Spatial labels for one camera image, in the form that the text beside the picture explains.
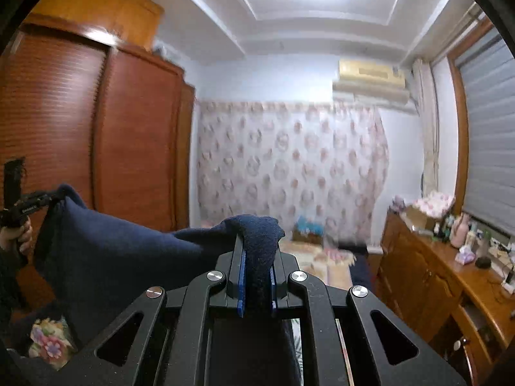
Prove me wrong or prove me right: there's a navy printed t-shirt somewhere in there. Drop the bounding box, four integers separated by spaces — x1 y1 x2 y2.
34 184 302 386

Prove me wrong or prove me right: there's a wooden overhead cabinet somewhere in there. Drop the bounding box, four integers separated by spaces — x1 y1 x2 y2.
28 0 165 51

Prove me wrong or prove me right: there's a wooden louvered wardrobe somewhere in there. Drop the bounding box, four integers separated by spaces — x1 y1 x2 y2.
0 12 196 314

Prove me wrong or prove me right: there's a pink floral cloth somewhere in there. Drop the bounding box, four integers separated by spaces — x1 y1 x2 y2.
416 191 455 218

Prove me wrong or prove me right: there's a flower print cloth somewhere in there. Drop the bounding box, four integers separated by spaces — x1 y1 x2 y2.
28 317 77 371

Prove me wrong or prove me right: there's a person's left hand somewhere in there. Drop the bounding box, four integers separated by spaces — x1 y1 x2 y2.
0 217 35 256

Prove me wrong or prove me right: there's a beige wall air conditioner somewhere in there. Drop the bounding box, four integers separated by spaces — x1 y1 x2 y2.
332 60 411 107

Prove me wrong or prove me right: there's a navy bedsheet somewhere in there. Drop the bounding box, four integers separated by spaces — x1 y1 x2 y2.
348 255 387 294

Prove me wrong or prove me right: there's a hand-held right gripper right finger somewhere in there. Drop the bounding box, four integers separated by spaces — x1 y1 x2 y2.
270 251 467 386

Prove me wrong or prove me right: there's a floral blanket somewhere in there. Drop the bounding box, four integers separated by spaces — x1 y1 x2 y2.
277 239 357 286

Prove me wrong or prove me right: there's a wooden sideboard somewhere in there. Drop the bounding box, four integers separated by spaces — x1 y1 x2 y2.
376 207 515 386

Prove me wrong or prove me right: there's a clear storage box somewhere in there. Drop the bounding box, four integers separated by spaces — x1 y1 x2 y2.
153 42 178 59

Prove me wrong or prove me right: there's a beige tied window curtain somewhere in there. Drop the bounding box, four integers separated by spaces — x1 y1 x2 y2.
412 58 441 194

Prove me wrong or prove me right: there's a person's left forearm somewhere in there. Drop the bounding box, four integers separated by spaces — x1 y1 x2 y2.
0 245 25 330

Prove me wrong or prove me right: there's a grey window blind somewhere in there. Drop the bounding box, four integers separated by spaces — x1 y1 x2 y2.
454 36 515 238

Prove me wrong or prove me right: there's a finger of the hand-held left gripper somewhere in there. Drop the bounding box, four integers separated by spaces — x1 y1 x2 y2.
34 191 67 210

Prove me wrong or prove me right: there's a pink thermos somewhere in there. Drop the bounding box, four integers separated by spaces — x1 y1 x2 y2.
451 213 471 249

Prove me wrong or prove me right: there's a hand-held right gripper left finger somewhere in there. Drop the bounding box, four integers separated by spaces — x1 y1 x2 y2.
52 235 246 386

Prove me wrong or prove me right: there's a cardboard box with blue cloth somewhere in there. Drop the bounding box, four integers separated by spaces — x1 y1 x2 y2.
293 215 324 246

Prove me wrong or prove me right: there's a circle patterned sheer curtain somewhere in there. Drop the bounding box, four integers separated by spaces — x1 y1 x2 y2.
194 100 390 246

